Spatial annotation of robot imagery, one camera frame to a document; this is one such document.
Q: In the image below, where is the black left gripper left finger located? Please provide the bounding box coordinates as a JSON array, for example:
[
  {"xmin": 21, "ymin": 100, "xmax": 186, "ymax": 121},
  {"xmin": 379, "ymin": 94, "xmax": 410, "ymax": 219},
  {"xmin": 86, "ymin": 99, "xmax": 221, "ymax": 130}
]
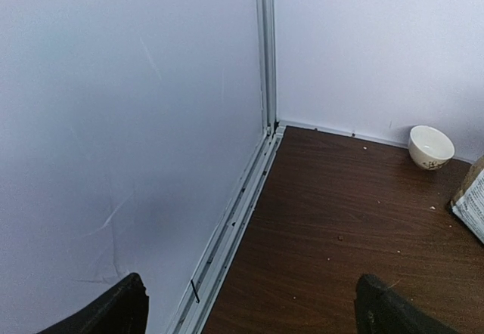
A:
[{"xmin": 42, "ymin": 273, "xmax": 149, "ymax": 334}]

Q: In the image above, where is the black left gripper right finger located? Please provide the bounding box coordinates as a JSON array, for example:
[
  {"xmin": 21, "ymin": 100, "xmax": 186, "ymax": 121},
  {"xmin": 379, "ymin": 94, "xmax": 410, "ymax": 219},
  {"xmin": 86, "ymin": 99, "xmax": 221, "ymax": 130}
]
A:
[{"xmin": 354, "ymin": 274, "xmax": 456, "ymax": 334}]

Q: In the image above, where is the dog food bag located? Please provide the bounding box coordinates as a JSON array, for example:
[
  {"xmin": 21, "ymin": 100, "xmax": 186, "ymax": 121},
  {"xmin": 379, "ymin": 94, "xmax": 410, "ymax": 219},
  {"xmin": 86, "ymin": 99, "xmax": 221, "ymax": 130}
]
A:
[{"xmin": 450, "ymin": 156, "xmax": 484, "ymax": 243}]

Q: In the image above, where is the white ceramic patterned bowl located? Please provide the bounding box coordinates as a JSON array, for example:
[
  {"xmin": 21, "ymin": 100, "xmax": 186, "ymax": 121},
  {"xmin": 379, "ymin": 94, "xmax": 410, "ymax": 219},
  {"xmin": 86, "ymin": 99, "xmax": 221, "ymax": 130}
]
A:
[{"xmin": 408, "ymin": 125, "xmax": 455, "ymax": 171}]

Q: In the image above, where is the aluminium corner frame post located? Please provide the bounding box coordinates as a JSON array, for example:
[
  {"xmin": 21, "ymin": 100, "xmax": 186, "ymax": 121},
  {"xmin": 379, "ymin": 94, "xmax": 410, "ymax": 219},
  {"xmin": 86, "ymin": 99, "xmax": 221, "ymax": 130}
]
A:
[{"xmin": 166, "ymin": 0, "xmax": 284, "ymax": 333}]

